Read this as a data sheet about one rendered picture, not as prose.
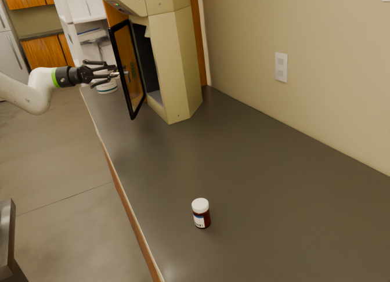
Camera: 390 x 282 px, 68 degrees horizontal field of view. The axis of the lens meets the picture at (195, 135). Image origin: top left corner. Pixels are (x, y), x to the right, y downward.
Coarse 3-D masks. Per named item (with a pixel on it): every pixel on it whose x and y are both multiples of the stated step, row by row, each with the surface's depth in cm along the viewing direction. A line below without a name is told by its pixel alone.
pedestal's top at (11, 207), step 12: (0, 204) 97; (12, 204) 98; (0, 216) 91; (12, 216) 93; (0, 228) 86; (12, 228) 89; (0, 240) 82; (12, 240) 85; (0, 252) 78; (12, 252) 81; (0, 264) 74; (12, 264) 78; (0, 276) 74
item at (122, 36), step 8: (120, 32) 124; (128, 32) 136; (112, 40) 114; (120, 40) 123; (128, 40) 135; (120, 48) 122; (128, 48) 134; (120, 56) 121; (128, 56) 133; (128, 64) 132; (136, 64) 145; (120, 72) 120; (136, 72) 144; (136, 80) 143; (128, 88) 128; (136, 88) 141; (136, 96) 140; (128, 104) 126; (136, 104) 139
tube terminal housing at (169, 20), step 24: (168, 0) 113; (144, 24) 120; (168, 24) 117; (192, 24) 134; (168, 48) 121; (192, 48) 136; (168, 72) 124; (192, 72) 138; (168, 96) 129; (192, 96) 139; (168, 120) 133
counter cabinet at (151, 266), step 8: (104, 152) 224; (112, 168) 191; (112, 176) 241; (120, 192) 191; (128, 208) 161; (128, 216) 195; (136, 232) 161; (144, 248) 143; (144, 256) 170; (152, 264) 124; (152, 272) 143; (160, 280) 110
